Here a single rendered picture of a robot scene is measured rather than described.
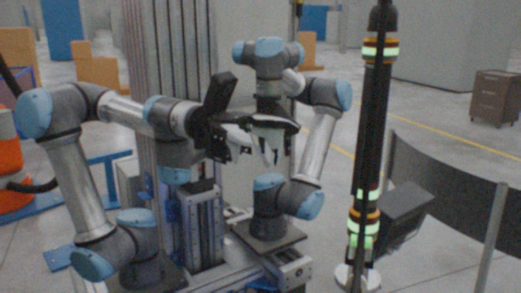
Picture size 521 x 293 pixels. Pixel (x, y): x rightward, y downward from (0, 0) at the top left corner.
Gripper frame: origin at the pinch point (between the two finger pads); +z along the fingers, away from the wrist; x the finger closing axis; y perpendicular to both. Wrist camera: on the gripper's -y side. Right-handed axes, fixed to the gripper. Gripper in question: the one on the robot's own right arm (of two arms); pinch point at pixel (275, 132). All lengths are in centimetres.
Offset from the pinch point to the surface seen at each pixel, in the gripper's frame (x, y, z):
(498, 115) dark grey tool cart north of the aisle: -677, 146, -81
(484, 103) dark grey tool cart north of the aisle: -687, 131, -107
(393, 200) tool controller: -70, 42, -6
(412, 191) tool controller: -82, 42, -4
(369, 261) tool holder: 4.3, 13.3, 20.3
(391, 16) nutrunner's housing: 0.7, -18.2, 18.4
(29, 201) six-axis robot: -56, 160, -368
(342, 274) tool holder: 1.5, 19.8, 15.0
